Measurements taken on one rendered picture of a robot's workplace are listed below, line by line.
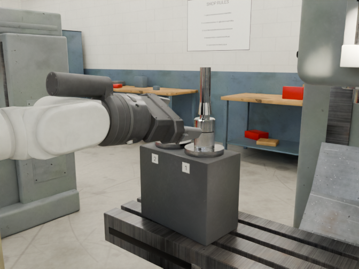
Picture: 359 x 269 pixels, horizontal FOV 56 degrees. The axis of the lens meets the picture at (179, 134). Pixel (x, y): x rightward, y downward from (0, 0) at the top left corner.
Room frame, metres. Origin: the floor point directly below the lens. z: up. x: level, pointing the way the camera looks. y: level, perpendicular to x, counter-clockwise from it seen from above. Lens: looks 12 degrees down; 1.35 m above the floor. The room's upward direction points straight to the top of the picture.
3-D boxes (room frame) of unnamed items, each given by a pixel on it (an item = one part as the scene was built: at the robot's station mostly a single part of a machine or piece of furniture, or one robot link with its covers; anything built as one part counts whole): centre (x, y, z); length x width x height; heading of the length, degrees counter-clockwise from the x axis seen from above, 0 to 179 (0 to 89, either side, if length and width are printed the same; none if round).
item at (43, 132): (0.46, 0.18, 1.26); 0.13 x 0.09 x 0.07; 139
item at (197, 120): (0.73, -0.06, 1.22); 0.05 x 0.05 x 0.01
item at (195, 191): (0.77, -0.02, 1.06); 0.22 x 0.12 x 0.20; 46
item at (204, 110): (0.73, -0.06, 1.28); 0.03 x 0.03 x 0.11
